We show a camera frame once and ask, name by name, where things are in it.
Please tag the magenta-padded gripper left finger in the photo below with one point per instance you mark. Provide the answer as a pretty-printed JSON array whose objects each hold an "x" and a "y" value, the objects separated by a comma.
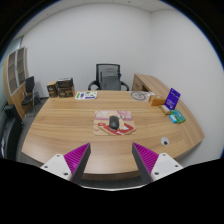
[{"x": 77, "y": 158}]

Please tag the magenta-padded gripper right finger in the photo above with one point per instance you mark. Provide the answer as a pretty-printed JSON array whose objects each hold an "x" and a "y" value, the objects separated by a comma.
[{"x": 145, "y": 158}]

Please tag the black computer mouse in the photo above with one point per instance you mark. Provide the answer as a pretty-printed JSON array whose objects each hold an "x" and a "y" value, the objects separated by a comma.
[{"x": 114, "y": 122}]

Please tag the cartoon print mouse pad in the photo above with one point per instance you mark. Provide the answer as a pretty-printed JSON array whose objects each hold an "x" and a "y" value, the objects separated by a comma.
[{"x": 101, "y": 125}]

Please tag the blue packet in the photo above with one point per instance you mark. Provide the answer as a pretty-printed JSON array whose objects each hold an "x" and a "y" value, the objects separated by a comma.
[{"x": 172, "y": 118}]

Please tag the green packet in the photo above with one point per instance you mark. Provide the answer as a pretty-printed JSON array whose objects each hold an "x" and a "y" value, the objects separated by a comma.
[{"x": 179, "y": 116}]

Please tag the small orange box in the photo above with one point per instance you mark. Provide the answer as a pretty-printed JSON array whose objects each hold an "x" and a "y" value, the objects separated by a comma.
[{"x": 156, "y": 100}]

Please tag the round grey white disc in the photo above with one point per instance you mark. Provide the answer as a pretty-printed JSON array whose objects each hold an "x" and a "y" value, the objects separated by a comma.
[{"x": 138, "y": 96}]

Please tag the white printed leaflet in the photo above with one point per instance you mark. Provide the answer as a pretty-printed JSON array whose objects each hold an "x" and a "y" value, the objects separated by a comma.
[{"x": 86, "y": 95}]

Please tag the purple card package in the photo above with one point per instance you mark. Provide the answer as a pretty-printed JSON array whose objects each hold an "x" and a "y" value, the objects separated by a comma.
[{"x": 172, "y": 99}]

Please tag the black leather sofa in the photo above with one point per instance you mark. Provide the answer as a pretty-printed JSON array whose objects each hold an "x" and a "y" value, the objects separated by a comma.
[{"x": 10, "y": 133}]

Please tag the tall brown carton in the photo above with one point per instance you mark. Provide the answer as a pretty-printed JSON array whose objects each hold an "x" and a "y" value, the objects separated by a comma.
[{"x": 52, "y": 89}]

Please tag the wooden side desk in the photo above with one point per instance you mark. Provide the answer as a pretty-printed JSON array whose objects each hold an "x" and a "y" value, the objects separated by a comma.
[{"x": 148, "y": 83}]

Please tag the black open box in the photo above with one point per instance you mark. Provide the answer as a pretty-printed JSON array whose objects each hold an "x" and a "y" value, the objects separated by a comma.
[{"x": 65, "y": 82}]

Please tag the black mesh office chair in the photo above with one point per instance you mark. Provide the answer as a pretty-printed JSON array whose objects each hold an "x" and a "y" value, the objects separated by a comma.
[{"x": 108, "y": 77}]

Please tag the small black chair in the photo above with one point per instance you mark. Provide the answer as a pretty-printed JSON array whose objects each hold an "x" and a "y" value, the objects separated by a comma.
[{"x": 29, "y": 85}]

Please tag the wooden shelf unit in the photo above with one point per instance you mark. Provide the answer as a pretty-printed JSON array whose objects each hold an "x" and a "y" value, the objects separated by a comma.
[{"x": 15, "y": 73}]

